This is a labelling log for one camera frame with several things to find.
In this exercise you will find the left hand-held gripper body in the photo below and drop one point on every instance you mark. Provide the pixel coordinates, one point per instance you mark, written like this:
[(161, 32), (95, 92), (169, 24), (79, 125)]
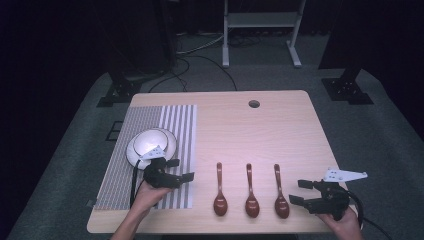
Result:
[(160, 176)]

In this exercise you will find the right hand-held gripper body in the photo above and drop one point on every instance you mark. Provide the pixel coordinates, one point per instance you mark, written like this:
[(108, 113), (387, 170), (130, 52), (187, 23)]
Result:
[(331, 200)]

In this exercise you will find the person's left hand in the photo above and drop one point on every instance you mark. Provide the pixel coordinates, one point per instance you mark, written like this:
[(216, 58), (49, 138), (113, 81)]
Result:
[(148, 198)]

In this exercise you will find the person's right hand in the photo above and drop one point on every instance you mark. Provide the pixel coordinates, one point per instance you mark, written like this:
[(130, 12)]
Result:
[(348, 228)]

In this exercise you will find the reddish brown spoon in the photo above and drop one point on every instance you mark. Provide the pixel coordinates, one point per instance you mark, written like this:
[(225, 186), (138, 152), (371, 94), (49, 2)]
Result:
[(282, 205), (220, 203), (252, 205)]

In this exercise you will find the white bowl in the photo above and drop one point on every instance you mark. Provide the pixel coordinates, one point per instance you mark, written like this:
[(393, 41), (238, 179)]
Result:
[(148, 141)]

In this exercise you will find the grey striped placemat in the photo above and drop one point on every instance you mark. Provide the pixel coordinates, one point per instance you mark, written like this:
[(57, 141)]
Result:
[(180, 126)]

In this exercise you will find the dark cabinet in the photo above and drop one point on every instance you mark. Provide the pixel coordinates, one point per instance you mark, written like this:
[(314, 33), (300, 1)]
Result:
[(156, 33)]

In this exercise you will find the white metal stand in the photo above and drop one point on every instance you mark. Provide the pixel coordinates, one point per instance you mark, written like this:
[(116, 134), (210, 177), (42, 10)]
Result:
[(263, 19)]

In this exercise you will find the black floor frame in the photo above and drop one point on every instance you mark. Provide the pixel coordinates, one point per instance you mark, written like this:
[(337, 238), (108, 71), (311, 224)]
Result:
[(114, 130)]

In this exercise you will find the black stand with base plate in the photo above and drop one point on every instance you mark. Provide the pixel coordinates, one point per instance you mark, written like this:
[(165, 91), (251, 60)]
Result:
[(348, 88), (120, 90)]

